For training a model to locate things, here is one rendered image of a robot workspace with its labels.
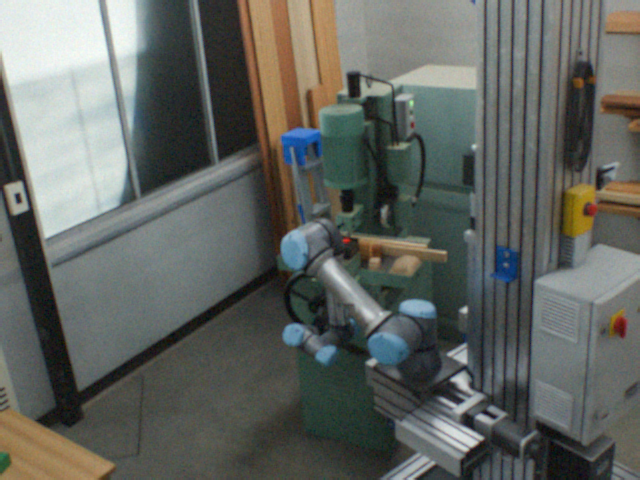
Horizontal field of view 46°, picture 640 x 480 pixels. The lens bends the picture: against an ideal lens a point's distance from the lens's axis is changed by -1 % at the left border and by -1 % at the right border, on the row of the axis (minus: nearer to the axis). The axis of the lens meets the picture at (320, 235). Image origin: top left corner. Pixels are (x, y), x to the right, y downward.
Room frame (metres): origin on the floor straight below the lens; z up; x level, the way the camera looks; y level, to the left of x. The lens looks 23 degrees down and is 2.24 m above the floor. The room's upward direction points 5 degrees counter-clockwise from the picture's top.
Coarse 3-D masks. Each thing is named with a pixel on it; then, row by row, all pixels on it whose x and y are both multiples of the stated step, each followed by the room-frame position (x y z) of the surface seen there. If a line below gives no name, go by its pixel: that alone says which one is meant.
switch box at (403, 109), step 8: (400, 96) 3.16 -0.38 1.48; (408, 96) 3.15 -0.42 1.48; (400, 104) 3.10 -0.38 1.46; (408, 104) 3.11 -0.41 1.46; (400, 112) 3.10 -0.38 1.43; (408, 112) 3.11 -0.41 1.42; (400, 120) 3.11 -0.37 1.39; (408, 120) 3.11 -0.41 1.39; (400, 128) 3.11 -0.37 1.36; (408, 128) 3.10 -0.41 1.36
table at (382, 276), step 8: (280, 256) 2.91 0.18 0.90; (384, 256) 2.83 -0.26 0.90; (392, 256) 2.82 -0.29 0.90; (400, 256) 2.82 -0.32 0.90; (280, 264) 2.91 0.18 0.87; (368, 264) 2.77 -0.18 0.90; (384, 264) 2.76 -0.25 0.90; (392, 264) 2.75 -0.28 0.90; (424, 264) 2.77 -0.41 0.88; (360, 272) 2.73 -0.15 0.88; (368, 272) 2.72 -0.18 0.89; (376, 272) 2.70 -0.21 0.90; (384, 272) 2.69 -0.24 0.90; (392, 272) 2.68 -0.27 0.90; (416, 272) 2.68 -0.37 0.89; (424, 272) 2.77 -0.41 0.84; (312, 280) 2.73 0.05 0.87; (360, 280) 2.72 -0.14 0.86; (368, 280) 2.72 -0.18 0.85; (376, 280) 2.70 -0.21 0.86; (384, 280) 2.68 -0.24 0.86; (392, 280) 2.67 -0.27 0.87; (400, 280) 2.65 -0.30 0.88; (408, 280) 2.64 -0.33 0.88; (416, 280) 2.68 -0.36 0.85; (408, 288) 2.64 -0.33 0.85
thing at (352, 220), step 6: (354, 204) 3.01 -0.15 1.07; (354, 210) 2.94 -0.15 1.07; (360, 210) 2.96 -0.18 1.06; (336, 216) 2.90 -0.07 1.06; (342, 216) 2.89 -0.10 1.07; (348, 216) 2.88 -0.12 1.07; (354, 216) 2.91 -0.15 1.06; (360, 216) 2.96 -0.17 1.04; (336, 222) 2.91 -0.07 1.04; (342, 222) 2.89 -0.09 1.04; (348, 222) 2.88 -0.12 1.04; (354, 222) 2.90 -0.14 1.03; (360, 222) 2.95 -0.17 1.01; (342, 228) 2.89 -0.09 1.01; (348, 228) 2.88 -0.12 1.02; (354, 228) 2.90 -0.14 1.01
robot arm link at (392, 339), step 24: (288, 240) 2.21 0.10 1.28; (312, 240) 2.21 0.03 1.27; (288, 264) 2.21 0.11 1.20; (312, 264) 2.16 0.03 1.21; (336, 264) 2.17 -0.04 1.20; (336, 288) 2.12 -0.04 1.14; (360, 288) 2.12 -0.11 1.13; (360, 312) 2.07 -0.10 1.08; (384, 312) 2.07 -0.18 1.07; (384, 336) 1.98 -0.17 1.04; (408, 336) 2.01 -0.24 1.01; (384, 360) 1.99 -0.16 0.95
